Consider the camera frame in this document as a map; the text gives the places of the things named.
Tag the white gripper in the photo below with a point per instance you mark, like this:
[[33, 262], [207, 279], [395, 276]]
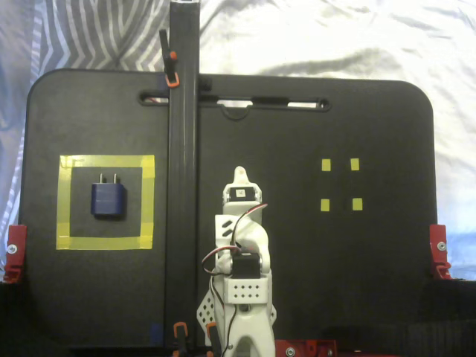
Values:
[[240, 193]]

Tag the blue white charger block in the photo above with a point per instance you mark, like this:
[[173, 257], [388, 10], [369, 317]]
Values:
[[108, 201]]

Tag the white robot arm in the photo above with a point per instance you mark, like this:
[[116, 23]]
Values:
[[260, 241]]

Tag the long black bar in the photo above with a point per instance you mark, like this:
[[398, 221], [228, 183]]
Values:
[[182, 148]]

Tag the small yellow tape marker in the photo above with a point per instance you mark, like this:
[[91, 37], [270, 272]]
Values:
[[355, 164], [357, 204], [326, 165], [325, 205]]

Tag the yellow tape square outline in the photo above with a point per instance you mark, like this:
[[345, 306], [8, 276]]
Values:
[[104, 161]]

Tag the orange black spring clamp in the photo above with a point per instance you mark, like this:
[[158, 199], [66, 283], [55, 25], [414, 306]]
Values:
[[180, 329], [171, 56], [212, 329]]

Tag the white bed sheet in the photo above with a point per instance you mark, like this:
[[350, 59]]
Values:
[[334, 37]]

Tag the blue tape piece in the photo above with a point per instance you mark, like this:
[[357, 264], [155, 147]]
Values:
[[157, 334]]

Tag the grey striped fabric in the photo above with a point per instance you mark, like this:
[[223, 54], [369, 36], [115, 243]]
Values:
[[93, 37]]

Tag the red table clamp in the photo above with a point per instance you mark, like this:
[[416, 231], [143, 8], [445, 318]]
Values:
[[16, 234], [438, 234]]

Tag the black corrugated backdrop board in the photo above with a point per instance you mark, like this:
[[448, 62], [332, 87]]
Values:
[[450, 320]]

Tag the red mast base bracket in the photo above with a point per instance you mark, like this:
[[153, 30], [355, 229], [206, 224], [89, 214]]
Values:
[[308, 347]]

